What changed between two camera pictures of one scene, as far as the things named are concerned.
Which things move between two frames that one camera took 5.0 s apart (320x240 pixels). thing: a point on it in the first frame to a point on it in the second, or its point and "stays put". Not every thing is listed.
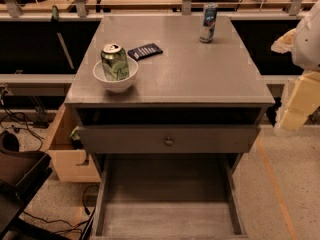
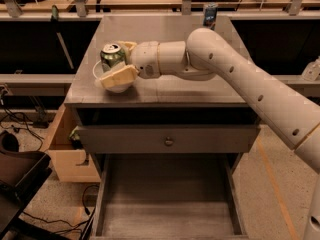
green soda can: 114,62 stays put
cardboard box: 70,164 stays put
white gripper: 307,45 to 144,59
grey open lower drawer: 167,197 stays put
